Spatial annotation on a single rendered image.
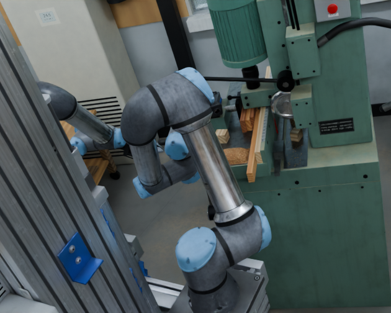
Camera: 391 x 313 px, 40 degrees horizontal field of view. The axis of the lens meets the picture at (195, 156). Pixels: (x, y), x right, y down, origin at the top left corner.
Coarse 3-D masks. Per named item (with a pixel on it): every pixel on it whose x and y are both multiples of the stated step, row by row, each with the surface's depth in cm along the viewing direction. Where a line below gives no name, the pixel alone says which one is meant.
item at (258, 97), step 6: (264, 84) 201; (270, 84) 200; (246, 90) 201; (252, 90) 200; (258, 90) 199; (264, 90) 198; (270, 90) 197; (246, 96) 200; (252, 96) 200; (258, 96) 200; (264, 96) 199; (246, 102) 202; (252, 102) 202; (258, 102) 201; (264, 102) 201; (246, 108) 204
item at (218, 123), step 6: (222, 102) 214; (228, 102) 215; (222, 108) 210; (222, 114) 207; (228, 114) 212; (210, 120) 207; (216, 120) 206; (222, 120) 206; (228, 120) 211; (216, 126) 208; (222, 126) 208
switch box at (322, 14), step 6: (318, 0) 160; (324, 0) 160; (330, 0) 159; (336, 0) 159; (342, 0) 159; (348, 0) 158; (318, 6) 161; (324, 6) 161; (342, 6) 160; (348, 6) 160; (318, 12) 162; (324, 12) 162; (336, 12) 161; (342, 12) 161; (348, 12) 161; (318, 18) 163; (324, 18) 163; (330, 18) 163; (336, 18) 162
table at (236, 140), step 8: (232, 88) 233; (240, 88) 231; (232, 104) 222; (232, 112) 217; (232, 120) 212; (272, 120) 207; (232, 128) 208; (240, 128) 207; (272, 128) 205; (232, 136) 204; (240, 136) 202; (248, 136) 201; (272, 136) 203; (224, 144) 201; (232, 144) 200; (240, 144) 198; (248, 144) 197; (272, 144) 201; (232, 168) 190; (240, 168) 189; (256, 168) 188; (264, 168) 187; (240, 176) 191; (256, 176) 190
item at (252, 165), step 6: (258, 114) 204; (258, 120) 200; (252, 138) 192; (252, 144) 189; (252, 150) 186; (252, 156) 184; (252, 162) 181; (252, 168) 179; (246, 174) 177; (252, 174) 177; (252, 180) 179
